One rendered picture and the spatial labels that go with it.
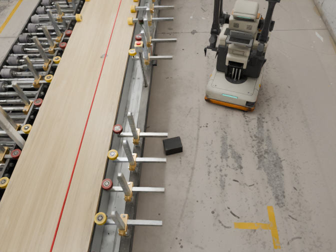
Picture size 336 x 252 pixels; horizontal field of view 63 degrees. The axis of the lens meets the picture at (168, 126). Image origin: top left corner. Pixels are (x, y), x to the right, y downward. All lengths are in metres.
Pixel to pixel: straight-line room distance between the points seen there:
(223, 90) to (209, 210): 1.43
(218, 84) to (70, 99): 1.76
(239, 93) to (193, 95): 0.65
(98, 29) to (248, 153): 2.22
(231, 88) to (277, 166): 1.04
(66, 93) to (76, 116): 0.32
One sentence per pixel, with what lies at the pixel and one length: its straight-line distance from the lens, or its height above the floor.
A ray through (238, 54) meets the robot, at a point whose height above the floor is 0.82.
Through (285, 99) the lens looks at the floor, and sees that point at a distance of 3.86.
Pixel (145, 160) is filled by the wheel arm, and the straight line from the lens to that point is 2.21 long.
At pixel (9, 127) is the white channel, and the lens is 2.47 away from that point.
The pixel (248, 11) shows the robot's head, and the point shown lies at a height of 1.33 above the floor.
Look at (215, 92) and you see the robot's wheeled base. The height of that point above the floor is 0.26.
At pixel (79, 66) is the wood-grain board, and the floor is 0.90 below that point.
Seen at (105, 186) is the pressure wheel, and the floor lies 0.91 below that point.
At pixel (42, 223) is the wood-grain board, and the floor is 0.90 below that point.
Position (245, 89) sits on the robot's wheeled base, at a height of 0.28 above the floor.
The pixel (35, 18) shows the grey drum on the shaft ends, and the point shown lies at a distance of 4.11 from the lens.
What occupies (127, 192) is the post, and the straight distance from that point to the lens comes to 2.04.
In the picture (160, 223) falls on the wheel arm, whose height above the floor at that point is 0.84.
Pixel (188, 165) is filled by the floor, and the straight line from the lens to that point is 3.09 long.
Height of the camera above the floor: 2.73
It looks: 53 degrees down
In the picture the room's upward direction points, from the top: 6 degrees counter-clockwise
